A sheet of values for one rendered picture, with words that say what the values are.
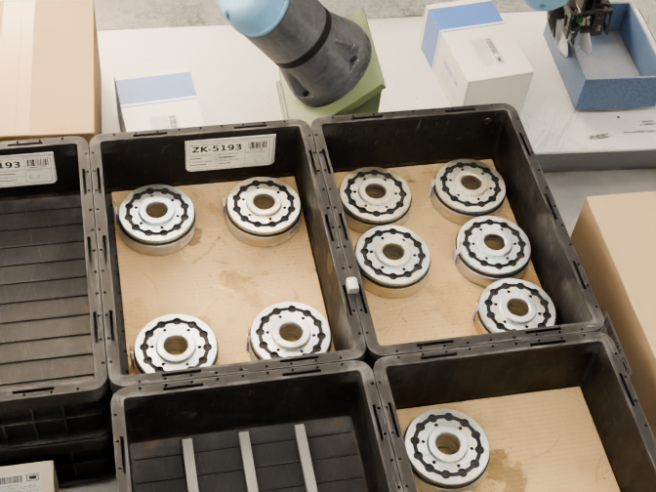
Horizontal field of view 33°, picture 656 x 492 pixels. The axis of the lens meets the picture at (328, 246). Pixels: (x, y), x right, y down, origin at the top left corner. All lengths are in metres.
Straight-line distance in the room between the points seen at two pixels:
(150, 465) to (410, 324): 0.38
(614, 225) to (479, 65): 0.46
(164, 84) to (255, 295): 0.47
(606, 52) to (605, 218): 0.61
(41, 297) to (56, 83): 0.37
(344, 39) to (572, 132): 0.45
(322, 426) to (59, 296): 0.38
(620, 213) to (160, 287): 0.63
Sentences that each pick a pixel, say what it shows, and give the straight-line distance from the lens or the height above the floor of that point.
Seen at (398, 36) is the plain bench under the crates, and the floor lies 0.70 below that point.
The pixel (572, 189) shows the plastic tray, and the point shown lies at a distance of 1.85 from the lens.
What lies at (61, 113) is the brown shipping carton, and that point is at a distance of 1.66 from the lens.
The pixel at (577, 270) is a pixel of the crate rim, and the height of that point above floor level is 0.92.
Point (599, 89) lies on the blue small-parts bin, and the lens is 1.95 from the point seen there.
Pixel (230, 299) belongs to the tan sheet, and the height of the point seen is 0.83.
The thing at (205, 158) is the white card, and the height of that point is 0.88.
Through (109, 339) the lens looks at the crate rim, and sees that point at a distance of 1.31.
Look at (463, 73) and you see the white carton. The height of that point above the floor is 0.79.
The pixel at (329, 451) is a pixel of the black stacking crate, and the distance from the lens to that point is 1.35.
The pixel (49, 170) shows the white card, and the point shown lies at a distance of 1.55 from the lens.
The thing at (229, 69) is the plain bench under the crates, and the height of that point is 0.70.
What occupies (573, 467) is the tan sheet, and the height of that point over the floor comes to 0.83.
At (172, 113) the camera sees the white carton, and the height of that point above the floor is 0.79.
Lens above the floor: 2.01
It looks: 51 degrees down
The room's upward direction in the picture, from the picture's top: 7 degrees clockwise
